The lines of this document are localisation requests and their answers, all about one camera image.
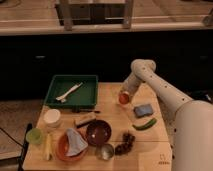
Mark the light green cup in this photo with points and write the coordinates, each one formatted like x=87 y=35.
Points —
x=34 y=136

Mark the blue sponge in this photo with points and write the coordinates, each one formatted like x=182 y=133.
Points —
x=143 y=110

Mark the white paper cup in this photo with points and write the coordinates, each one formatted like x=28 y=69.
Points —
x=52 y=118

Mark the dark red bowl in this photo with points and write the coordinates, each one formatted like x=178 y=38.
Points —
x=98 y=132

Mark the bunch of dark grapes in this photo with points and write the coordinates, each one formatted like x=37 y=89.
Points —
x=127 y=144

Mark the orange plate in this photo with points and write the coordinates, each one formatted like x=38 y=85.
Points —
x=61 y=150

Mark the small metal cup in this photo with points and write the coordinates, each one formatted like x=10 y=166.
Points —
x=105 y=152

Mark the light blue cloth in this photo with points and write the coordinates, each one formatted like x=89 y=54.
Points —
x=76 y=142

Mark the black clamp bar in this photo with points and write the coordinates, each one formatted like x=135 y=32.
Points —
x=24 y=148

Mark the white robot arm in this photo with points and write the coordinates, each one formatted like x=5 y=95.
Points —
x=193 y=139

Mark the red apple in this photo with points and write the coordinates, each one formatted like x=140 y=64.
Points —
x=124 y=98

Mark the green pepper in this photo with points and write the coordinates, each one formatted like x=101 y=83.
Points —
x=145 y=126

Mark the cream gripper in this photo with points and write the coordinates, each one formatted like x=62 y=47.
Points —
x=130 y=95

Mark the wooden chair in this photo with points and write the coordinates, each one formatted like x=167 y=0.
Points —
x=94 y=13

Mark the green plastic tray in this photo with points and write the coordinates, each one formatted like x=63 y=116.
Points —
x=85 y=97

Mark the black pen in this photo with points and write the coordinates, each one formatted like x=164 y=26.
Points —
x=85 y=110

